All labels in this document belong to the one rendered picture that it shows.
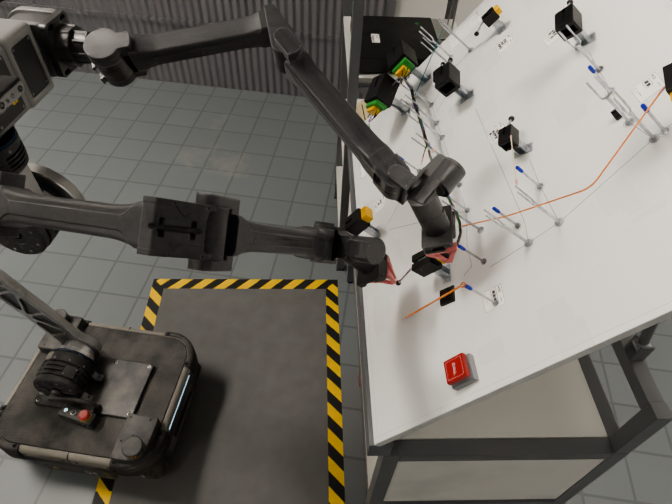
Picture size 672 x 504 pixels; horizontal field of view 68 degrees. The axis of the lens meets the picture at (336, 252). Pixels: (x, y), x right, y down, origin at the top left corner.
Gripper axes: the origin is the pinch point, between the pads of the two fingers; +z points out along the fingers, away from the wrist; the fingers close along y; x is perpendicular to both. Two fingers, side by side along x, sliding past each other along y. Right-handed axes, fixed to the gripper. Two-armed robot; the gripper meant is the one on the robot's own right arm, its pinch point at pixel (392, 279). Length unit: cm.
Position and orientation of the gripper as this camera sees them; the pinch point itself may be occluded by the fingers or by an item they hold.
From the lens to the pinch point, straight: 122.8
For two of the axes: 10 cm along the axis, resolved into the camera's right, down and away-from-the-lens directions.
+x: -7.4, 3.1, 5.9
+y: 0.9, -8.3, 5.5
